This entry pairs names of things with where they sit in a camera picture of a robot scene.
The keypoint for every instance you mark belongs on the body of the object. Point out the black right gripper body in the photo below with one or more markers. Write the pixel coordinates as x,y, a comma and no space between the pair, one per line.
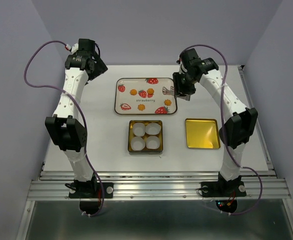
183,83

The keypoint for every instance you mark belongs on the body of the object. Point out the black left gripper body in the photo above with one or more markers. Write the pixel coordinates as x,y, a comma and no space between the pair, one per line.
99,68

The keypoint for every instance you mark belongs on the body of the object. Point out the steel tongs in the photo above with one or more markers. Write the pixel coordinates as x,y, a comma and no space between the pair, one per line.
171,92

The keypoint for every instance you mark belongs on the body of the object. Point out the orange swirl cookie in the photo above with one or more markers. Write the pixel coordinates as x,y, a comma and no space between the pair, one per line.
167,102

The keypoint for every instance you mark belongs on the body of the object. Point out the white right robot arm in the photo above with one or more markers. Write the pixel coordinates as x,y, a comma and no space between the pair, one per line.
237,120

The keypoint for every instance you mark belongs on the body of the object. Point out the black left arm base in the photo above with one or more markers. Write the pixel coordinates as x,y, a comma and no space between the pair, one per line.
89,190

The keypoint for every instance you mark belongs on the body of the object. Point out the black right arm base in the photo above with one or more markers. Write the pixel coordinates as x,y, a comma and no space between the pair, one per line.
222,188

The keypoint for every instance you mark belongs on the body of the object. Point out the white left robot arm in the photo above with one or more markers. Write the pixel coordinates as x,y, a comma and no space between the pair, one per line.
64,127

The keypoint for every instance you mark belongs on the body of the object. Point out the strawberry print tray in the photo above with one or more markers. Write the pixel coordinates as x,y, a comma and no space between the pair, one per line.
127,104

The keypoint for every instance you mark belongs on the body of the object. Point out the gold tin lid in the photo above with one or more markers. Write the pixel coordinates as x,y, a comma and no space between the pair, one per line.
202,133

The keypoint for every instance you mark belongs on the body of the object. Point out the white paper cup back right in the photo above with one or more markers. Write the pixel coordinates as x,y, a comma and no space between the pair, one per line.
153,128

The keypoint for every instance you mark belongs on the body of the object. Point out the white paper cup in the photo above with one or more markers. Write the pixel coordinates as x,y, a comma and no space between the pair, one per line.
137,143
138,129
152,142
153,128

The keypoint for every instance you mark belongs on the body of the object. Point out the white paper cup back left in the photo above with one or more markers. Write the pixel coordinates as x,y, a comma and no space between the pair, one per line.
138,129

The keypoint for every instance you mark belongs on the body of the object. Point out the black gold cookie tin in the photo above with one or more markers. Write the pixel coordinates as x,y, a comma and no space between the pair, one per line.
145,151

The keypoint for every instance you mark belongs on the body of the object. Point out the white paper cup front right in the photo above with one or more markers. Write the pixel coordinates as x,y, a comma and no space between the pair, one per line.
152,142

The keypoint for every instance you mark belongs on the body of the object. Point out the white paper cup front left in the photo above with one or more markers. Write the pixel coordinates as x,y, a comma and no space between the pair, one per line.
137,143

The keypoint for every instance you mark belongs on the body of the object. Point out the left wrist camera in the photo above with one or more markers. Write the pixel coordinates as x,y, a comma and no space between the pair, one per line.
85,44

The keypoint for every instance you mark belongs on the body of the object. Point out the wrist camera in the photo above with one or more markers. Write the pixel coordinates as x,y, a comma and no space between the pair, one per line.
188,56
85,44

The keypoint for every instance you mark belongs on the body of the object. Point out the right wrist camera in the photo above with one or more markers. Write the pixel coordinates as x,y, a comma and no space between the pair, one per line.
188,56

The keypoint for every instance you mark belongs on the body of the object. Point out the aluminium table edge rail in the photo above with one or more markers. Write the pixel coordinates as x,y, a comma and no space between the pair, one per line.
257,128

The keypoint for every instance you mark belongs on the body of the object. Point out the aluminium front frame rail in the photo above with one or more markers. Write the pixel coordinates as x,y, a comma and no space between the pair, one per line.
157,186

